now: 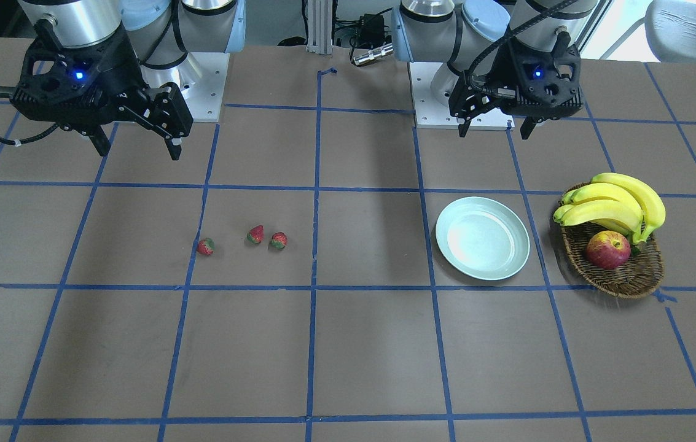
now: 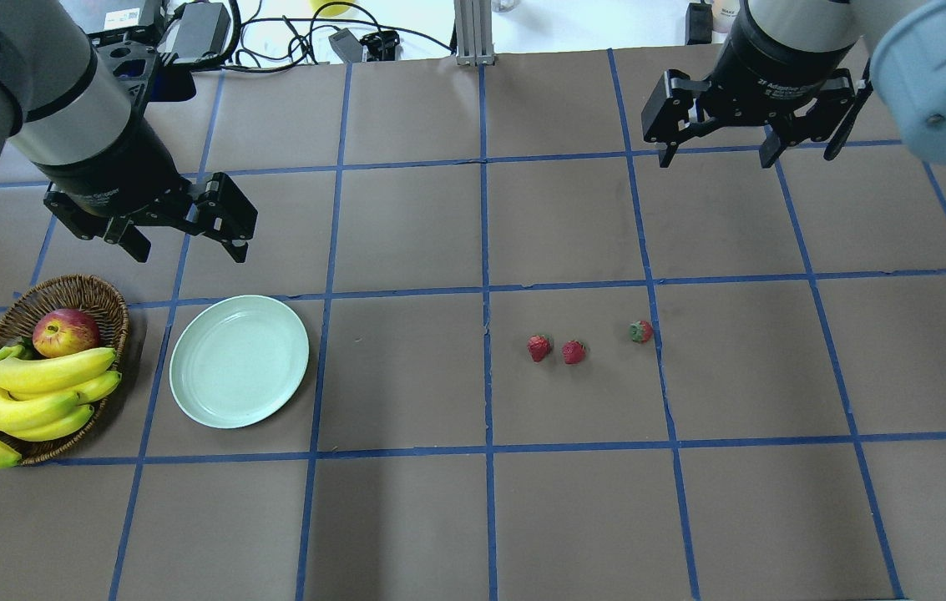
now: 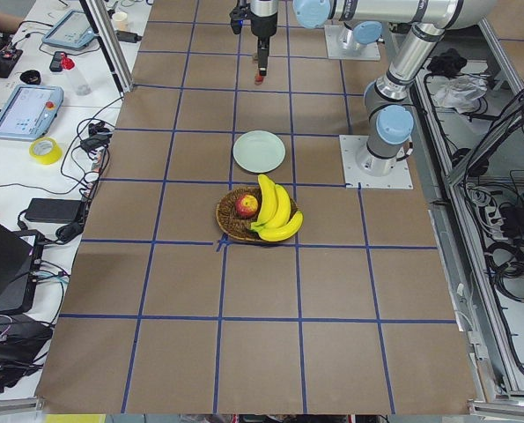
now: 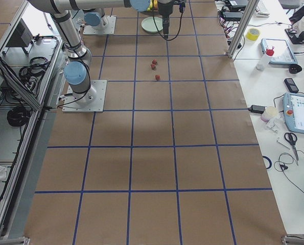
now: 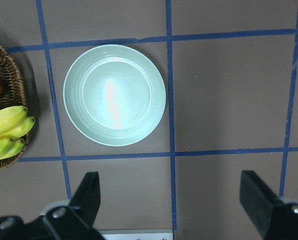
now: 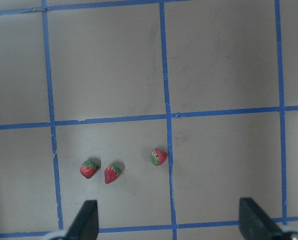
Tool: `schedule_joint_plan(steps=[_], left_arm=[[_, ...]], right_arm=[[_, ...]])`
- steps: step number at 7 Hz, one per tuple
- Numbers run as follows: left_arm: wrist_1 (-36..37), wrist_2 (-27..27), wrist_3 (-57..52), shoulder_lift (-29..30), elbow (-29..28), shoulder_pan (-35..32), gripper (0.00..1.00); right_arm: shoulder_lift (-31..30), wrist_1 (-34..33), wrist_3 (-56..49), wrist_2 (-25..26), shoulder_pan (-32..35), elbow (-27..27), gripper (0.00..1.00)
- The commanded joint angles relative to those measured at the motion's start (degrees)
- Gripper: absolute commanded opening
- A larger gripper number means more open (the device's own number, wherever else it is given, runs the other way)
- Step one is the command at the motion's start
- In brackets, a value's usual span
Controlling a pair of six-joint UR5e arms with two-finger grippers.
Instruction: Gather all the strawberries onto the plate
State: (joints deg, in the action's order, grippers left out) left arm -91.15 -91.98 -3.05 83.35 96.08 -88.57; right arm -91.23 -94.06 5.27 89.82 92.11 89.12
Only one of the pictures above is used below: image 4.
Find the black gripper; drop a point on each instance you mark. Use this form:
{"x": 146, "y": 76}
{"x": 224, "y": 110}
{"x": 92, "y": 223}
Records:
{"x": 164, "y": 8}

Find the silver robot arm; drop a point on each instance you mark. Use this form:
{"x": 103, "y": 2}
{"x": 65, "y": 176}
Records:
{"x": 77, "y": 71}
{"x": 139, "y": 6}

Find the light green plate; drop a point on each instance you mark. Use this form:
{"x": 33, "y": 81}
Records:
{"x": 152, "y": 24}

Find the large black power brick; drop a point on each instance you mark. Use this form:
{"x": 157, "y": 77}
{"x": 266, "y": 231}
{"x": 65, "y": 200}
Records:
{"x": 232, "y": 16}

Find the yellow tape roll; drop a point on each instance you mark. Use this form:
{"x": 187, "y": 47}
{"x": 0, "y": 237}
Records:
{"x": 252, "y": 34}

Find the white plastic bottle red cap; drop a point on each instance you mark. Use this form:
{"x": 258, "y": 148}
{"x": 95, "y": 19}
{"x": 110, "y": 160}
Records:
{"x": 265, "y": 59}

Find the far teach pendant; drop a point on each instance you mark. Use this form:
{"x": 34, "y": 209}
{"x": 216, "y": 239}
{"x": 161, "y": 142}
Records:
{"x": 283, "y": 54}

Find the teach pendant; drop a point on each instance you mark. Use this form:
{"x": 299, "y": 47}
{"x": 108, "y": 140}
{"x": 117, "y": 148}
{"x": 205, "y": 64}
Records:
{"x": 293, "y": 106}
{"x": 283, "y": 54}

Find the black power adapter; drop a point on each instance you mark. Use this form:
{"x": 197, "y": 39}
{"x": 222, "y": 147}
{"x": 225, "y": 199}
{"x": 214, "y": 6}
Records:
{"x": 257, "y": 109}

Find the white paper cup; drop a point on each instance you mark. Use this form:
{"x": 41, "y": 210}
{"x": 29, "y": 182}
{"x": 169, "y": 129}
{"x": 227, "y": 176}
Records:
{"x": 269, "y": 113}

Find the black remote device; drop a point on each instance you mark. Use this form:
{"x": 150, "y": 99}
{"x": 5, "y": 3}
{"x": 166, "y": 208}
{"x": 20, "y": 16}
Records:
{"x": 291, "y": 86}

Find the near teach pendant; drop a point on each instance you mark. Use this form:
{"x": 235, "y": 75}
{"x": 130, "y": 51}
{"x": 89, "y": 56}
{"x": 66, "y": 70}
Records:
{"x": 293, "y": 106}

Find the blue tape roll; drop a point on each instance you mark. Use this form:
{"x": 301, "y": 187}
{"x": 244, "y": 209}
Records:
{"x": 269, "y": 162}

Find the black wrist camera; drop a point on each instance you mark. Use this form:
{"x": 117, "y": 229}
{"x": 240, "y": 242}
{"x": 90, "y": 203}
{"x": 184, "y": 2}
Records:
{"x": 181, "y": 4}

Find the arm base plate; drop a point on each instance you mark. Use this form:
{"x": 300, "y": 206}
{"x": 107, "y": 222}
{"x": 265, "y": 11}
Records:
{"x": 108, "y": 25}
{"x": 92, "y": 102}

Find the aluminium frame post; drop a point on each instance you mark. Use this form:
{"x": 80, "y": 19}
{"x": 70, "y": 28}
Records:
{"x": 247, "y": 15}

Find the black handled scissors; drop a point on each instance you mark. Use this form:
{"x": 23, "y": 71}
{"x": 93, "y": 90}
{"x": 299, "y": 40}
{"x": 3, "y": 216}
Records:
{"x": 291, "y": 138}

